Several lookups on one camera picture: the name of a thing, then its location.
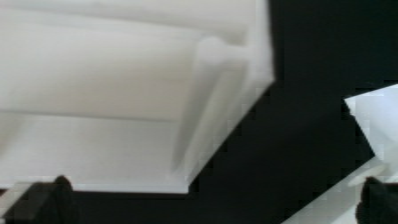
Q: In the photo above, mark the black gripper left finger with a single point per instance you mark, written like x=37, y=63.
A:
x=37, y=203

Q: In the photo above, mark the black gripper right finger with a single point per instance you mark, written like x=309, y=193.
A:
x=377, y=207

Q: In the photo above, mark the white cabinet body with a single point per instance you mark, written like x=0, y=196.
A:
x=131, y=75

